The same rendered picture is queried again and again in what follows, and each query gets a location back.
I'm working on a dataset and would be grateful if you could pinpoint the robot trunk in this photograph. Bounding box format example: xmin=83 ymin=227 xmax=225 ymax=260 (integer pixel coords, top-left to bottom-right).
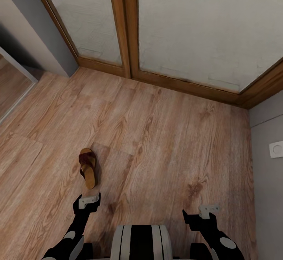
xmin=110 ymin=225 xmax=173 ymax=260

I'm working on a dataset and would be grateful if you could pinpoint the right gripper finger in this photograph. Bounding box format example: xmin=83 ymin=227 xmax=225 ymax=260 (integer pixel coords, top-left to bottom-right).
xmin=182 ymin=209 xmax=189 ymax=224

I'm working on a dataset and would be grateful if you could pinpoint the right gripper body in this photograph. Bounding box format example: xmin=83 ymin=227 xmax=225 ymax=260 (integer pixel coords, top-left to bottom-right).
xmin=189 ymin=214 xmax=217 ymax=237

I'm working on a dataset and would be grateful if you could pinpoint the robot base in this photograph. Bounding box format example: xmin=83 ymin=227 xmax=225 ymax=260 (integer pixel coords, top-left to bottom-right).
xmin=76 ymin=243 xmax=213 ymax=260

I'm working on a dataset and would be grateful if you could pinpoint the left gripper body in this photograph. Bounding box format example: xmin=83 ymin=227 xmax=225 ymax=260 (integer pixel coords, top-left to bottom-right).
xmin=73 ymin=202 xmax=97 ymax=221

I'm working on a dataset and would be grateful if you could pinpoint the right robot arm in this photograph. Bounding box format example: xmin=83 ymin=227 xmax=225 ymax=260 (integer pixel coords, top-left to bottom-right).
xmin=182 ymin=205 xmax=245 ymax=260

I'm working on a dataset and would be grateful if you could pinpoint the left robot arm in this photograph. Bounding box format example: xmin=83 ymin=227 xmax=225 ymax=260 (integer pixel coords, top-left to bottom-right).
xmin=41 ymin=193 xmax=101 ymax=260

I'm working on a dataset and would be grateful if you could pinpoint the sandal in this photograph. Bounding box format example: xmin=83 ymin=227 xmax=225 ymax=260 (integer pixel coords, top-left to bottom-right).
xmin=79 ymin=148 xmax=98 ymax=189

